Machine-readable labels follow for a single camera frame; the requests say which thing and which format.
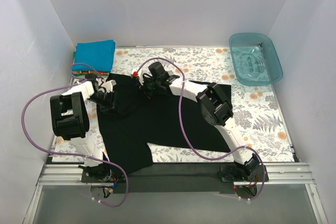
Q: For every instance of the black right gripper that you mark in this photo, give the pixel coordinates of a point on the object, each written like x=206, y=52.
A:
x=146, y=85

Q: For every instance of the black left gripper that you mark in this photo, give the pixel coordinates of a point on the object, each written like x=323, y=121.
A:
x=108, y=99

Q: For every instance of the black t shirt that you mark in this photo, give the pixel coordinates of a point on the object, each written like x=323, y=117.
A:
x=140, y=122

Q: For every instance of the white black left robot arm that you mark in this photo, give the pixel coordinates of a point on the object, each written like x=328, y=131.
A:
x=70, y=121

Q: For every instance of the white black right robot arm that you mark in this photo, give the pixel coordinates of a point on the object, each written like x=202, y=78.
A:
x=216, y=109

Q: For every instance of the floral table mat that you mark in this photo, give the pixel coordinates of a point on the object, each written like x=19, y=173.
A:
x=256, y=110

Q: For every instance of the teal plastic bin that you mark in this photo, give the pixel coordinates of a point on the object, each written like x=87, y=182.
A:
x=255, y=59

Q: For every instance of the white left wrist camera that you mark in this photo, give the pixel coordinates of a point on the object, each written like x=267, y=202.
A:
x=107, y=86

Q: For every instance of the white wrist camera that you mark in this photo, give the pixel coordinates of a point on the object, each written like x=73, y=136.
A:
x=137, y=75
x=107, y=86

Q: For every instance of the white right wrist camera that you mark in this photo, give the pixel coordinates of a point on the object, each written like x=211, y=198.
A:
x=137, y=75

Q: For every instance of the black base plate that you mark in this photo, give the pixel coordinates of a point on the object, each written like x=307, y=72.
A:
x=191, y=177

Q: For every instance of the aluminium frame rail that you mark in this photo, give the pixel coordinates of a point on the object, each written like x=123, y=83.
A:
x=63, y=196

